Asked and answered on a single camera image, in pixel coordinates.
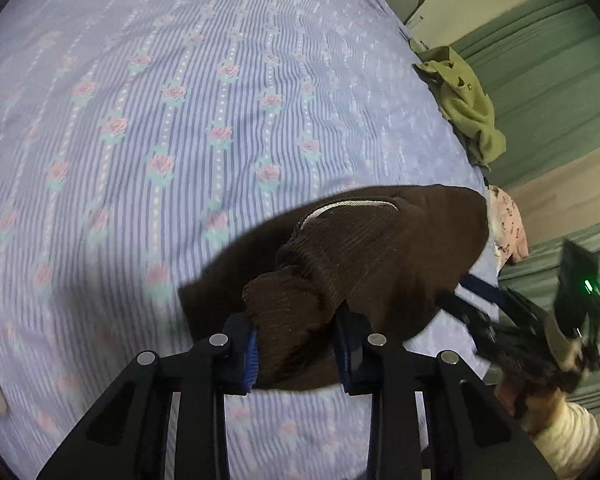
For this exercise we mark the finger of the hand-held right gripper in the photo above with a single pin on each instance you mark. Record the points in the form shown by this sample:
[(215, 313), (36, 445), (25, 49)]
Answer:
[(455, 305), (480, 287)]

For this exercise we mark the green curtain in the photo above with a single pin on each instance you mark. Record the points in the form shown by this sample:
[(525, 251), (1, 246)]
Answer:
[(545, 85)]

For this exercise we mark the pink floral cloth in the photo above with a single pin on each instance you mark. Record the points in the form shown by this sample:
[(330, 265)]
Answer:
[(510, 225)]

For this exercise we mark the dark brown pants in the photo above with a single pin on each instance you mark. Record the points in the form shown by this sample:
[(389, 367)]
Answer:
[(380, 260)]

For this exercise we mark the floral striped purple bedsheet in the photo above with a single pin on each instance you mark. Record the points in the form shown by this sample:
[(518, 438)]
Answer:
[(180, 135)]

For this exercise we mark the olive green garment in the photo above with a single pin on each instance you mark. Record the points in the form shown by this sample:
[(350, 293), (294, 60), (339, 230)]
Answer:
[(467, 105)]

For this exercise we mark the person's right forearm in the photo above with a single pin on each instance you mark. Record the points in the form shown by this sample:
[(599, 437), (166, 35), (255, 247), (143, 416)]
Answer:
[(570, 440)]

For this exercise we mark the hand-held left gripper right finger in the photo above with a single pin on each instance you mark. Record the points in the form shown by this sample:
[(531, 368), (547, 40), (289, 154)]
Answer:
[(341, 357)]

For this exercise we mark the person's right hand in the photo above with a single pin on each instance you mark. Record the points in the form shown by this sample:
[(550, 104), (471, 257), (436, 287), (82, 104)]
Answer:
[(562, 345)]

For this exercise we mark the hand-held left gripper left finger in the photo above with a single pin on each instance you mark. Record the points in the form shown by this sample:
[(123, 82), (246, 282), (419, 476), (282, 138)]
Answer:
[(250, 360)]

